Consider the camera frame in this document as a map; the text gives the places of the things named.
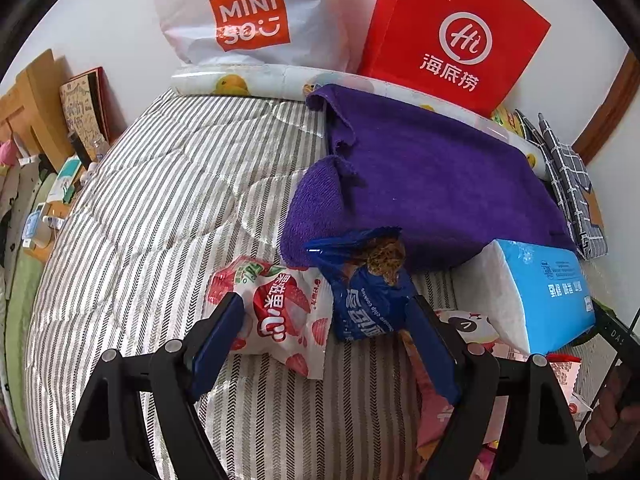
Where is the pink snack bag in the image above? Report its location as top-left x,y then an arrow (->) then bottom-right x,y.
399,330 -> 508,479

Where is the white panda snack bag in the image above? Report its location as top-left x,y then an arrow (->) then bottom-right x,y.
436,310 -> 528,362

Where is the strawberry white snack bag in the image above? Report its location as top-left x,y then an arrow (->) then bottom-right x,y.
204,256 -> 333,380

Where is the blue cookie snack bag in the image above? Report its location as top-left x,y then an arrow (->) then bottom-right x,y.
305,226 -> 416,341

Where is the person's right hand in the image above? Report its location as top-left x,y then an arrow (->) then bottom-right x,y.
585,376 -> 639,469

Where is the blue tissue pack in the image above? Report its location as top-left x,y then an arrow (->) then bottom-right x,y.
451,240 -> 596,354

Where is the blue checked folded cloth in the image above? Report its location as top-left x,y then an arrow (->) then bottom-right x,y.
515,110 -> 608,260

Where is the green blanket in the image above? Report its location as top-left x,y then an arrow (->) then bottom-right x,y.
1,164 -> 54,448

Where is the wooden bedside table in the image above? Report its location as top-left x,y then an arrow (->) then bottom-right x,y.
22,202 -> 70,263

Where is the purple towel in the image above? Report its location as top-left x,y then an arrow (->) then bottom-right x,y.
280,84 -> 576,272

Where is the striped grey mattress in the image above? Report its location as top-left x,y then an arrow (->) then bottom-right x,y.
22,90 -> 501,480

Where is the framed picture board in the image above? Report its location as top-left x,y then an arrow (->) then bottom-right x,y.
58,66 -> 112,150

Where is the wooden headboard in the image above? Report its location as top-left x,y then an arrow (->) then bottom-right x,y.
1,49 -> 75,171

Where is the red paper shopping bag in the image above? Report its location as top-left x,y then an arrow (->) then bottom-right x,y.
358,0 -> 550,117

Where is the white Miniso plastic bag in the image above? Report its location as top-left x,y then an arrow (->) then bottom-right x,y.
152,0 -> 349,70

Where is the wooden door frame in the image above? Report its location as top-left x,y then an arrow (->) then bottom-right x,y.
573,51 -> 640,165

